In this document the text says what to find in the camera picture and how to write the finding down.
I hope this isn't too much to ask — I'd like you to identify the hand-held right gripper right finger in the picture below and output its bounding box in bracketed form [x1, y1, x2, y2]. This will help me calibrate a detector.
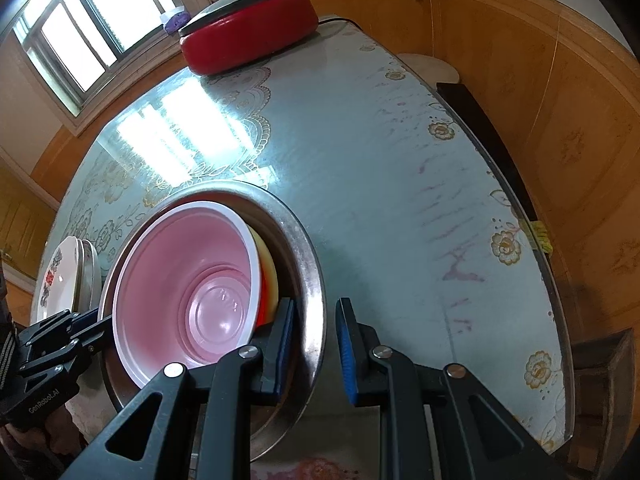
[335, 297, 568, 480]

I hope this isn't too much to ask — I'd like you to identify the brown wooden stool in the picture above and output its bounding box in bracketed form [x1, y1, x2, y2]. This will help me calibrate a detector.
[565, 327, 636, 461]

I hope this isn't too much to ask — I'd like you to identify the teal floral tablecloth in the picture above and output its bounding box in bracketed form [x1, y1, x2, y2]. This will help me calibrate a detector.
[50, 15, 576, 480]

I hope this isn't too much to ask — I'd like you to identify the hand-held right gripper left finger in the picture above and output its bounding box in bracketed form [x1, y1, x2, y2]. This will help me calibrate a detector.
[75, 298, 297, 480]

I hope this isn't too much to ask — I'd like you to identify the window with grey frame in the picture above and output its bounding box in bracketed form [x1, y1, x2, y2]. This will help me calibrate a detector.
[10, 0, 211, 133]

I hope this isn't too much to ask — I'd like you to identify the red electric pot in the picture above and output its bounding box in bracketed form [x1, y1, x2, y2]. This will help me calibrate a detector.
[180, 0, 320, 77]

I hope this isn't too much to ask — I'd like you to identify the red plastic bowl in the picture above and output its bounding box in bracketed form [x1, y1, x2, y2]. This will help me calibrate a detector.
[111, 201, 263, 388]

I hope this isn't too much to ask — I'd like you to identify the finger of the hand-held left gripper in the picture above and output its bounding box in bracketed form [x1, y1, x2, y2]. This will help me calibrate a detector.
[17, 319, 115, 378]
[17, 308, 101, 348]

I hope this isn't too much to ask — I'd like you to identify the yellow plastic bowl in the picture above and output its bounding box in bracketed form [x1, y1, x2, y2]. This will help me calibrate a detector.
[247, 225, 281, 326]

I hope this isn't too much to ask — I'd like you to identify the stainless steel bowl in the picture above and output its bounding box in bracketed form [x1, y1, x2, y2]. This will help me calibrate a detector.
[97, 180, 328, 463]

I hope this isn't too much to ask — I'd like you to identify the yellow tape strip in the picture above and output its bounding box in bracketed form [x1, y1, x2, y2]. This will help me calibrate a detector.
[530, 220, 552, 256]

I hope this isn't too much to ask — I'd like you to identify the white round stool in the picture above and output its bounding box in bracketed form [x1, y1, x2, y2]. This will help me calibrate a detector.
[397, 52, 460, 83]

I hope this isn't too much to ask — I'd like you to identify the person's left hand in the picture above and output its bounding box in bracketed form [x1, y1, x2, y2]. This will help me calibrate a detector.
[0, 400, 86, 480]

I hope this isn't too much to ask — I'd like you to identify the grey pot lid red knob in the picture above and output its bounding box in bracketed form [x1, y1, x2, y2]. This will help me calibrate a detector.
[178, 0, 301, 37]

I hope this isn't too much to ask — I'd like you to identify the striped wrist strap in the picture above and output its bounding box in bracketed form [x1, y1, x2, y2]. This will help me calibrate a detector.
[0, 329, 20, 392]

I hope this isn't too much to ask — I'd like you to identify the purple and white bag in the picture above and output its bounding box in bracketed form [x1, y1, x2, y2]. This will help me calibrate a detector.
[161, 6, 192, 36]

